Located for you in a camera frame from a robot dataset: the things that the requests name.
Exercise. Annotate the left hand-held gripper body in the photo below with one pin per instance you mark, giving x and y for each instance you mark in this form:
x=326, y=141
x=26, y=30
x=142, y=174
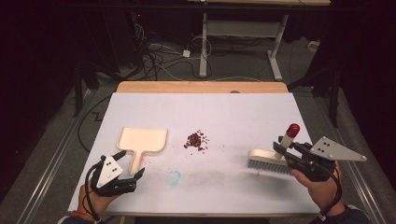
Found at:
x=109, y=174

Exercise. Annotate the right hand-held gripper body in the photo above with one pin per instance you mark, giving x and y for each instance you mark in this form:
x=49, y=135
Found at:
x=314, y=165

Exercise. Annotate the cream plastic dustpan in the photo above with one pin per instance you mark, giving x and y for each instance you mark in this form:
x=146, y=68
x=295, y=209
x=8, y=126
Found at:
x=143, y=140

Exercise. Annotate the red and green beans pile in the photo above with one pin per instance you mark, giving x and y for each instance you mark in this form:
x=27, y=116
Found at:
x=196, y=141

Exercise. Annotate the person's right hand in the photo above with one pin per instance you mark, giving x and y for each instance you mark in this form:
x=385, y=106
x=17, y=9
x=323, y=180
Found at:
x=325, y=193

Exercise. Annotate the person's left hand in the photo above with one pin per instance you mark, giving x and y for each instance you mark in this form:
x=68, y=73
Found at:
x=90, y=202

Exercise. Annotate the black metal stand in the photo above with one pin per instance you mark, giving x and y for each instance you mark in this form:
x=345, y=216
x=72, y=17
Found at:
x=77, y=93
x=334, y=99

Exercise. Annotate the white power adapter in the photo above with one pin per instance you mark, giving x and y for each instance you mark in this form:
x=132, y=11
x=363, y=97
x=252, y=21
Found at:
x=186, y=53

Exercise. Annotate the metal floor rail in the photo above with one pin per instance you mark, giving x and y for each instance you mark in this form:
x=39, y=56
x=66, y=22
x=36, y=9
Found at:
x=361, y=186
x=46, y=174

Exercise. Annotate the white desk frame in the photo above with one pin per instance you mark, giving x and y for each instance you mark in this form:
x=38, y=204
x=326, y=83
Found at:
x=204, y=46

